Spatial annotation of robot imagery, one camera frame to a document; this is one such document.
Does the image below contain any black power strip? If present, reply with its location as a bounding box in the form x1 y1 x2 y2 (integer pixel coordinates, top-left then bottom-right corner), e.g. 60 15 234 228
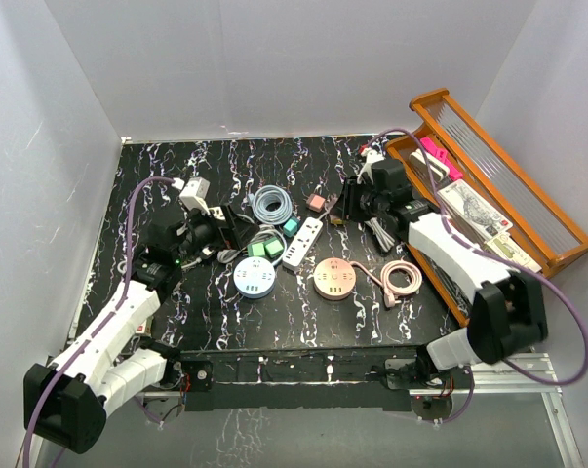
196 216 254 262

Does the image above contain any small white red box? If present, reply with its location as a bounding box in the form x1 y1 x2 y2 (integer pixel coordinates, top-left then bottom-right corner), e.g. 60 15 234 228
136 317 153 336

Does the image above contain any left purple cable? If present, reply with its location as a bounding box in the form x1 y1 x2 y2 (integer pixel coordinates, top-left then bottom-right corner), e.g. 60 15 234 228
19 175 185 468

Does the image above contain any green cube adapter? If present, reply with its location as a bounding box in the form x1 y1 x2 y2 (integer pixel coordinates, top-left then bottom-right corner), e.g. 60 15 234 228
263 237 285 260
247 242 267 258

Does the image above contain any printed package on shelf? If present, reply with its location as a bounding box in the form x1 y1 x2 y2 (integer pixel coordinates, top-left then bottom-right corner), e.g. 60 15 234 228
437 179 513 240

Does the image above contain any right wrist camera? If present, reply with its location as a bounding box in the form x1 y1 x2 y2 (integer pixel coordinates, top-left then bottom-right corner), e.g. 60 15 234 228
357 146 385 184

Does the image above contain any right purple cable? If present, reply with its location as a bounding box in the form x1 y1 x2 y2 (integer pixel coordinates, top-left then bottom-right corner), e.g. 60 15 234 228
361 128 588 386

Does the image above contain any blue coiled cable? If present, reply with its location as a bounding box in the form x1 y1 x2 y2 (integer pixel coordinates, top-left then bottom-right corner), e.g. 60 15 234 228
247 184 294 227

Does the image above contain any grey white cable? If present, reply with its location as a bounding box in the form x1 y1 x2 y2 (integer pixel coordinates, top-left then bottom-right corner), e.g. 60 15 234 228
216 221 275 265

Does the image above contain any white long power strip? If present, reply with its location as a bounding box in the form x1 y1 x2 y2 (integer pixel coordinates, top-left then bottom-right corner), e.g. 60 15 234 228
209 205 234 226

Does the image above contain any purple cable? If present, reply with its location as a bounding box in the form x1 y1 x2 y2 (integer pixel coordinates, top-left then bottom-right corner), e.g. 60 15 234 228
19 175 185 468
361 128 588 386

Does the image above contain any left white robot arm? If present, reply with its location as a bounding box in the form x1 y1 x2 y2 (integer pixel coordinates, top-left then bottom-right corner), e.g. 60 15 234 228
23 205 258 454

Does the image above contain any teal cube adapter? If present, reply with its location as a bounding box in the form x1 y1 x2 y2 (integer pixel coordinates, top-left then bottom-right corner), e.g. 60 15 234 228
282 217 300 238

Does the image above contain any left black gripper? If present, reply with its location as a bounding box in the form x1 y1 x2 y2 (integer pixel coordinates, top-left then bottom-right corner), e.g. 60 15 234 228
174 203 259 263

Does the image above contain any white slanted power strip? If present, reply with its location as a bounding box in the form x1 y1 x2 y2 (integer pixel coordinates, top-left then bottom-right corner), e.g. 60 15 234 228
282 217 324 272

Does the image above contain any pink coiled cable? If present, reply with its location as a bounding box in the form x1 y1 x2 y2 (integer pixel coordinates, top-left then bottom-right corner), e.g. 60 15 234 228
349 260 424 309

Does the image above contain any pink cube adapter top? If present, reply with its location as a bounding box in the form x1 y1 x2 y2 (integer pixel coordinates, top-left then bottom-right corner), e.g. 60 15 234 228
306 193 326 213

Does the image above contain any wooden shelf rack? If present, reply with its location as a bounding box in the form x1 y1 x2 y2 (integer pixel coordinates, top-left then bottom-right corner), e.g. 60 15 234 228
364 87 588 329

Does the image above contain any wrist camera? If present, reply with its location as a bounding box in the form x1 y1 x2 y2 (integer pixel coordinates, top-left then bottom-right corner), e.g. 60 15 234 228
357 146 385 184
179 177 210 215

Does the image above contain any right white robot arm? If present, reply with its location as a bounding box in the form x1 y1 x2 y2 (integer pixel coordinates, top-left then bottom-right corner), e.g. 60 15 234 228
333 159 548 387

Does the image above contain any blue round power strip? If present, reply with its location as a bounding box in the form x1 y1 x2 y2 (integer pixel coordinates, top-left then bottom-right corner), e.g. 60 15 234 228
233 257 276 299

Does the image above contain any pink box on shelf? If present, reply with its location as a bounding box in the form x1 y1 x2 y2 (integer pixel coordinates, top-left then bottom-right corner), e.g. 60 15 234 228
420 136 463 181

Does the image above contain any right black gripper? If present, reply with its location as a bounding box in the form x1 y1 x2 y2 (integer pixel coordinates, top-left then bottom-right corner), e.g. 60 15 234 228
332 176 388 222

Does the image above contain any pink round power strip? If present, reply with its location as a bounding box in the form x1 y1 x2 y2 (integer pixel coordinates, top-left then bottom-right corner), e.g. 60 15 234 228
313 257 356 301

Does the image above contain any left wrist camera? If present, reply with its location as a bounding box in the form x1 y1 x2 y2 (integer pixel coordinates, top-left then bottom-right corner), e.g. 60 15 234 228
179 177 210 215

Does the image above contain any green white box on shelf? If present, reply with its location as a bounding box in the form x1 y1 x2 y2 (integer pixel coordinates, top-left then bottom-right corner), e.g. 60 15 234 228
484 232 542 273

